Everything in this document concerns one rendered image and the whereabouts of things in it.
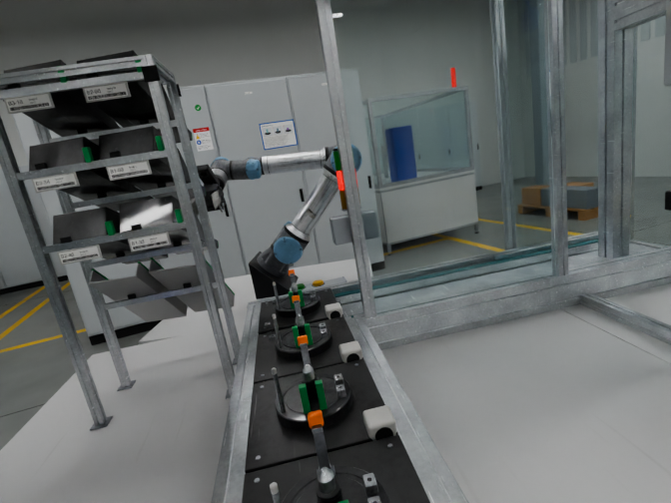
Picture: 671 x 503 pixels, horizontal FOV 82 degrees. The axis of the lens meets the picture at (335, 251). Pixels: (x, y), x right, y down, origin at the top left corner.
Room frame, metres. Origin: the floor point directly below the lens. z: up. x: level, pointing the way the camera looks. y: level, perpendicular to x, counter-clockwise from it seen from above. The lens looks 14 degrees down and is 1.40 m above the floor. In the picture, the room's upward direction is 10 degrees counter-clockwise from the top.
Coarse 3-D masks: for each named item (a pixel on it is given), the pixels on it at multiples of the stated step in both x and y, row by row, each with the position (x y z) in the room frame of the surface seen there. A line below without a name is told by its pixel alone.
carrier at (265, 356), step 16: (304, 320) 0.87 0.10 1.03; (336, 320) 0.98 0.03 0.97; (288, 336) 0.89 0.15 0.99; (320, 336) 0.86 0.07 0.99; (336, 336) 0.88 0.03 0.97; (352, 336) 0.87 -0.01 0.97; (256, 352) 0.87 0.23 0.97; (272, 352) 0.86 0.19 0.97; (288, 352) 0.81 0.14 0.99; (320, 352) 0.81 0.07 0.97; (336, 352) 0.80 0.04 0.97; (352, 352) 0.76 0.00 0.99; (256, 368) 0.79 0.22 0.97; (288, 368) 0.77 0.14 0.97; (320, 368) 0.75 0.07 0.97
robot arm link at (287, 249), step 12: (324, 168) 1.53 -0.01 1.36; (324, 180) 1.52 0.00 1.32; (336, 180) 1.50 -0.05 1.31; (312, 192) 1.55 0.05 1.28; (324, 192) 1.51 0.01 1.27; (336, 192) 1.54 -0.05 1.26; (312, 204) 1.52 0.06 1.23; (324, 204) 1.52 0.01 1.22; (300, 216) 1.53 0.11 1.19; (312, 216) 1.52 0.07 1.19; (288, 228) 1.53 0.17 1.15; (300, 228) 1.52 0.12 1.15; (312, 228) 1.54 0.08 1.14; (288, 240) 1.50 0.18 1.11; (300, 240) 1.51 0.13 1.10; (276, 252) 1.51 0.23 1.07; (288, 252) 1.50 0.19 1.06; (300, 252) 1.50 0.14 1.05
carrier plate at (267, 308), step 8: (328, 288) 1.25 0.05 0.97; (320, 296) 1.19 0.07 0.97; (328, 296) 1.17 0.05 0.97; (264, 304) 1.20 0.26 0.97; (272, 304) 1.19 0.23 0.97; (264, 312) 1.13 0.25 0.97; (272, 312) 1.12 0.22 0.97; (312, 312) 1.06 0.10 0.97; (320, 312) 1.05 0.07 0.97; (264, 320) 1.06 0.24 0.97; (272, 320) 1.05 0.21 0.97; (280, 320) 1.04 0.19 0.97; (288, 320) 1.03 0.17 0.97; (312, 320) 1.01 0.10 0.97; (320, 320) 1.01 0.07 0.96; (264, 328) 1.01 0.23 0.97; (272, 328) 1.00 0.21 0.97; (280, 328) 1.00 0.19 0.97
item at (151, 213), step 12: (120, 204) 0.95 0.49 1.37; (132, 204) 0.95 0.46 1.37; (144, 204) 0.94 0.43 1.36; (156, 204) 0.94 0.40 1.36; (168, 204) 0.94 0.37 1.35; (120, 216) 0.94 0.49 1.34; (132, 216) 0.94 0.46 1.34; (144, 216) 0.93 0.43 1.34; (156, 216) 0.93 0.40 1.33; (168, 216) 0.92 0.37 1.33; (120, 228) 0.93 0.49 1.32; (144, 228) 0.92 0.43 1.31; (180, 240) 1.03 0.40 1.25; (204, 240) 1.07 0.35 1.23; (216, 240) 1.16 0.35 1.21; (180, 252) 1.16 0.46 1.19
